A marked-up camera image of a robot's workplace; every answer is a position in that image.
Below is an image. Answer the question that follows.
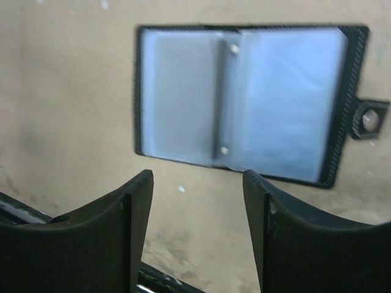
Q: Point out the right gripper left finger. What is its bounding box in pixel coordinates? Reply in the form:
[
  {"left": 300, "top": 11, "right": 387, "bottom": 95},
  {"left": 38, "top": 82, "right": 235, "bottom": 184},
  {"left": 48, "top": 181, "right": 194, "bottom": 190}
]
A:
[{"left": 1, "top": 170, "right": 153, "bottom": 292}]

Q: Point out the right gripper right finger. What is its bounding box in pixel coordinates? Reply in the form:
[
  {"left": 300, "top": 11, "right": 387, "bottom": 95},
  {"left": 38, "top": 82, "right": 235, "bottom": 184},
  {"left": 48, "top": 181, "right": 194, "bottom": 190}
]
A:
[{"left": 243, "top": 170, "right": 390, "bottom": 292}]

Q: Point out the black leather card holder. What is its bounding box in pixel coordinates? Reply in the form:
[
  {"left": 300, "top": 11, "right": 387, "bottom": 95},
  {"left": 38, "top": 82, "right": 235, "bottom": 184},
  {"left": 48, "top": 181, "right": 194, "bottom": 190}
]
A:
[{"left": 133, "top": 24, "right": 390, "bottom": 189}]

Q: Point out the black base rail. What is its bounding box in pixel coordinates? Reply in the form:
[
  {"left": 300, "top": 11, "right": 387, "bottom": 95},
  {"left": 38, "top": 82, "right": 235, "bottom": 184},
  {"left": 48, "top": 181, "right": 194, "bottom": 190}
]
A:
[{"left": 1, "top": 194, "right": 196, "bottom": 292}]

